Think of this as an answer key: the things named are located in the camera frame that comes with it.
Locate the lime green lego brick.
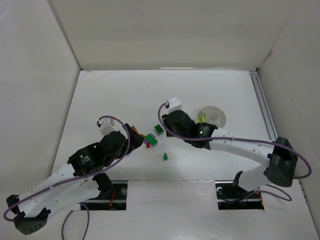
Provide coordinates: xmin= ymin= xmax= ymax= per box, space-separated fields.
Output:
xmin=198 ymin=116 xmax=207 ymax=123

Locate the white round divided container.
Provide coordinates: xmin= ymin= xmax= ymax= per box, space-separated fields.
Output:
xmin=197 ymin=105 xmax=227 ymax=128

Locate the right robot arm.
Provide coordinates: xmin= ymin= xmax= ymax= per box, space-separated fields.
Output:
xmin=161 ymin=110 xmax=298 ymax=192

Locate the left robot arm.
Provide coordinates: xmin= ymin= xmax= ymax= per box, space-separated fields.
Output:
xmin=6 ymin=124 xmax=144 ymax=235

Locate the brown 2x3 lego plate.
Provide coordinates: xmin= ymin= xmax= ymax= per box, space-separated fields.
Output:
xmin=131 ymin=126 xmax=139 ymax=135

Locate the green 2x4 lego brick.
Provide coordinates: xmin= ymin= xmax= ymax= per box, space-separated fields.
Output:
xmin=145 ymin=133 xmax=158 ymax=147

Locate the green 2x2 lego brick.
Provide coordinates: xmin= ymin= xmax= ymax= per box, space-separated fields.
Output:
xmin=154 ymin=124 xmax=164 ymax=135

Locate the small dark green lego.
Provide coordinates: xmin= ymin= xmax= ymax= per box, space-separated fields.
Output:
xmin=163 ymin=153 xmax=169 ymax=161

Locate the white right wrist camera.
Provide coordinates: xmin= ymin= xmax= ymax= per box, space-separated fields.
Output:
xmin=165 ymin=97 xmax=182 ymax=112

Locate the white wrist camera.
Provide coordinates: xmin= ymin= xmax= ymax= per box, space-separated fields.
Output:
xmin=97 ymin=117 xmax=117 ymax=136
xmin=165 ymin=97 xmax=182 ymax=112

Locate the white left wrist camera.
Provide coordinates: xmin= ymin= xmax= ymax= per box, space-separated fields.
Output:
xmin=97 ymin=117 xmax=117 ymax=136

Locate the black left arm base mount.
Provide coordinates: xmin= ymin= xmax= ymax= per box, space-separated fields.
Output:
xmin=82 ymin=173 xmax=128 ymax=211

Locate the aluminium rail right side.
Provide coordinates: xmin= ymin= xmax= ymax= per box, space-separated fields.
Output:
xmin=249 ymin=70 xmax=278 ymax=141

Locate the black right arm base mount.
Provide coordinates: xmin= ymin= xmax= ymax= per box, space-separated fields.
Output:
xmin=215 ymin=171 xmax=264 ymax=210

